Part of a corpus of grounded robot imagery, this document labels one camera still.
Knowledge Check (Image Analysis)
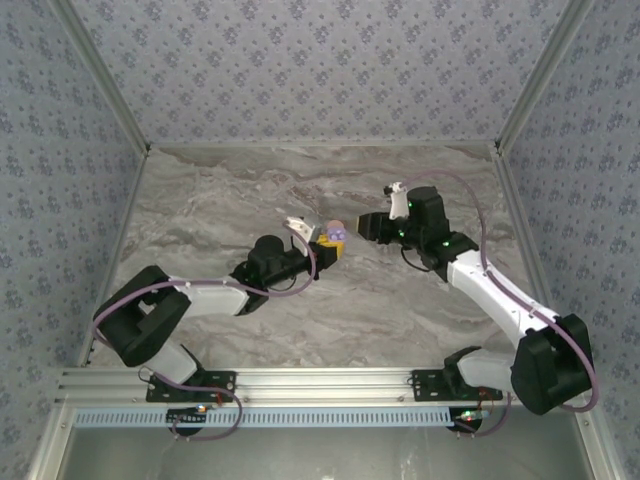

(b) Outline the thin aluminium edge strip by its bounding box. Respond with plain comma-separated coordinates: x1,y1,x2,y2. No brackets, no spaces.
147,140,501,150

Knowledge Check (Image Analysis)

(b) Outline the small controller board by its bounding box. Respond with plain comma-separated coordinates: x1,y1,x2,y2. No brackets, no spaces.
166,405,210,427
451,406,495,432

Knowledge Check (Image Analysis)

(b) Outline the grey metal sheet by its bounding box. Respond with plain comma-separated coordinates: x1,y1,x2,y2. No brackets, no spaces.
63,424,594,480

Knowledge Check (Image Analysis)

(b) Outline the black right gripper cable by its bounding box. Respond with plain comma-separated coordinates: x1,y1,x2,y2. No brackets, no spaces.
399,243,432,274

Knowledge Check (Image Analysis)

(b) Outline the aluminium side rail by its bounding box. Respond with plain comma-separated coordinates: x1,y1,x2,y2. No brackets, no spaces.
492,144,572,366
77,144,152,369

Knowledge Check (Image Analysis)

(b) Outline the aluminium mounting rail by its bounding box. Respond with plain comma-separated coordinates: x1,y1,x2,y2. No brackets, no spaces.
54,366,600,404

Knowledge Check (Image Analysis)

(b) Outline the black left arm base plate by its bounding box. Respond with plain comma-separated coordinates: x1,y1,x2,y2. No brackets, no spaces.
145,369,237,404

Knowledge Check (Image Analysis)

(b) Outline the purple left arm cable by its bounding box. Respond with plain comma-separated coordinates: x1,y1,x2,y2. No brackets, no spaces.
91,222,320,442

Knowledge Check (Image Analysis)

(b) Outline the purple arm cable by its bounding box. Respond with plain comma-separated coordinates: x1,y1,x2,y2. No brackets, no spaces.
91,222,320,442
404,168,600,439

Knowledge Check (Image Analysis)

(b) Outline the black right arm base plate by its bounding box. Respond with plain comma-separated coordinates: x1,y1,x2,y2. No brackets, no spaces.
410,368,504,404

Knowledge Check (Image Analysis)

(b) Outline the slotted grey cable duct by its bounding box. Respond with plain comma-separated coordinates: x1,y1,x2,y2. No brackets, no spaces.
73,405,494,429

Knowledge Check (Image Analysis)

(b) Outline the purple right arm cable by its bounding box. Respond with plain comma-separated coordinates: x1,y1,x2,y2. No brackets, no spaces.
404,168,600,439

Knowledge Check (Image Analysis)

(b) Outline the aluminium frame post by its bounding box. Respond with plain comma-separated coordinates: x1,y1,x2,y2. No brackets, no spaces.
49,0,152,154
493,0,597,152

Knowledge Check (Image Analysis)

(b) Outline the aluminium frame leg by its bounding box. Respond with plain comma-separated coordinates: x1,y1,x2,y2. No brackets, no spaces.
572,403,620,480
27,403,76,480

